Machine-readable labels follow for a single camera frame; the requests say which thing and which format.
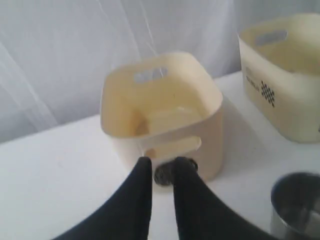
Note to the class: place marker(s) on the cream bin with circle mark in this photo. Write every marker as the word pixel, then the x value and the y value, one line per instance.
pixel 164 107

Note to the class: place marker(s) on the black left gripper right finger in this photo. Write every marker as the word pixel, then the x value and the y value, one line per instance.
pixel 201 215

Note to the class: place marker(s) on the cream bin with triangle mark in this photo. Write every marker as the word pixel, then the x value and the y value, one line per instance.
pixel 280 63

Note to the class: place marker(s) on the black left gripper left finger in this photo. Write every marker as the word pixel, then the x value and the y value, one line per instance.
pixel 125 215

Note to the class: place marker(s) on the steel mug with wire handle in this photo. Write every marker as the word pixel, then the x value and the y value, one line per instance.
pixel 295 200

